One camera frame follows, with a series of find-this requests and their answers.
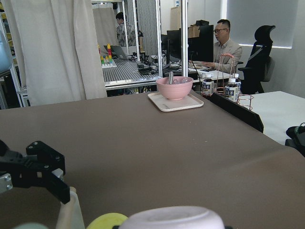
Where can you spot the mint green cup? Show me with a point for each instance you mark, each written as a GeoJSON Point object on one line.
{"type": "Point", "coordinates": [30, 225]}

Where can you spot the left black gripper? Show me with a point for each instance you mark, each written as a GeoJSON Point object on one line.
{"type": "Point", "coordinates": [49, 175]}

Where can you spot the cream plastic tray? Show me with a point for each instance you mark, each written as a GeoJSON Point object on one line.
{"type": "Point", "coordinates": [167, 105]}

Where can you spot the long black bar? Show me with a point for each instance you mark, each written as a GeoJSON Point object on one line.
{"type": "Point", "coordinates": [242, 113]}

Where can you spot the pink bowl with ice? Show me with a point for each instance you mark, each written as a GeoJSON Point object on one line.
{"type": "Point", "coordinates": [180, 87]}

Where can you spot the black plastic fixture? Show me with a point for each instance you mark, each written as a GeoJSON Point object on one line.
{"type": "Point", "coordinates": [297, 138]}

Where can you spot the man in beige suit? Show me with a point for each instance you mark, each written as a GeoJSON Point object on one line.
{"type": "Point", "coordinates": [226, 54]}

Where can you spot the white cup holder rack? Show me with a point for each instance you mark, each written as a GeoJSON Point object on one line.
{"type": "Point", "coordinates": [70, 216]}

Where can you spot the black office chair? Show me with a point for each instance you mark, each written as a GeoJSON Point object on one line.
{"type": "Point", "coordinates": [259, 61]}

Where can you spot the copper wire bottle rack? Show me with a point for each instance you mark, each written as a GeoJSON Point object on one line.
{"type": "Point", "coordinates": [220, 90]}

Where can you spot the metal muddler stick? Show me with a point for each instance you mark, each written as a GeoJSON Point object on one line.
{"type": "Point", "coordinates": [170, 79]}

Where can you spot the small bottle purple label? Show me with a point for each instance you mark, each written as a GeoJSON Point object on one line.
{"type": "Point", "coordinates": [207, 85]}

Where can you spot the standing person patterned shirt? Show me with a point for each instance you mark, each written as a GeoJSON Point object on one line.
{"type": "Point", "coordinates": [125, 31]}

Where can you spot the yellow cup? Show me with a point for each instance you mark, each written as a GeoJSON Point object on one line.
{"type": "Point", "coordinates": [108, 221]}

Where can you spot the colourful block stack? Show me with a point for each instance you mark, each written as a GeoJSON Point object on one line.
{"type": "Point", "coordinates": [106, 60]}

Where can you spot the pink cup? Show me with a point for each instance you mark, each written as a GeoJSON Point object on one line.
{"type": "Point", "coordinates": [176, 217]}

